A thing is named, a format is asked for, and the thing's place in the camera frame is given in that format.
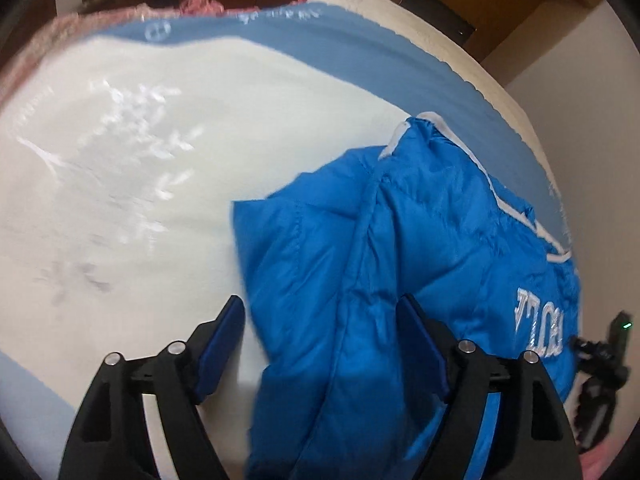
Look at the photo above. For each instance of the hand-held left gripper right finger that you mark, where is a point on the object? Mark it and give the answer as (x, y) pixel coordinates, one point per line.
(421, 346)

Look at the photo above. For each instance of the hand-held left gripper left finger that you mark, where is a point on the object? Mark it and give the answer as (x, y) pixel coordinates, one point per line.
(220, 351)

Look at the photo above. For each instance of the blue puffer jacket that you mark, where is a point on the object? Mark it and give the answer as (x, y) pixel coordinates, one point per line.
(400, 220)

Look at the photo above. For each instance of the pink knitted cloth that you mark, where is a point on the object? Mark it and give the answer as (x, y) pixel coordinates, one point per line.
(607, 462)

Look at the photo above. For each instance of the blue and white quilt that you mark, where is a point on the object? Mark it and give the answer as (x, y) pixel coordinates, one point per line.
(150, 160)

